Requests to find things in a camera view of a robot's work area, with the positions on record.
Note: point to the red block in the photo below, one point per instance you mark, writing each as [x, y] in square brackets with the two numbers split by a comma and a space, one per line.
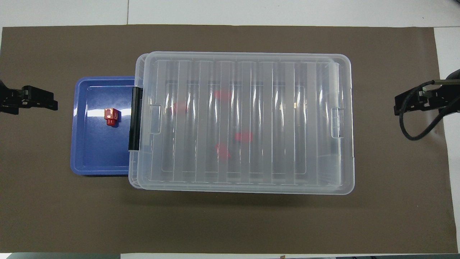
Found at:
[222, 94]
[222, 151]
[243, 136]
[179, 106]
[110, 116]

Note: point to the blue plastic tray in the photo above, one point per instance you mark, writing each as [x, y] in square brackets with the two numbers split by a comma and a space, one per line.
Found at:
[97, 151]

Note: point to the clear plastic box lid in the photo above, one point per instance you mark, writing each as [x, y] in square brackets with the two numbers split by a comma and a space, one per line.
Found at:
[251, 172]

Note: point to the brown table mat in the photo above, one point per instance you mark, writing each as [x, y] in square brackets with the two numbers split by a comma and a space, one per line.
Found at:
[215, 223]

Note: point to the clear plastic storage box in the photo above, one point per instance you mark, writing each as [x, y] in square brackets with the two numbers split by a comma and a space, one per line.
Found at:
[133, 169]

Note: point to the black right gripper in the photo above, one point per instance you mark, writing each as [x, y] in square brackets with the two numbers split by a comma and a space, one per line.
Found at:
[449, 100]

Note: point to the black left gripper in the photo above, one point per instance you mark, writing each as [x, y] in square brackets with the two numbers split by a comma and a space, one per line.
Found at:
[10, 99]

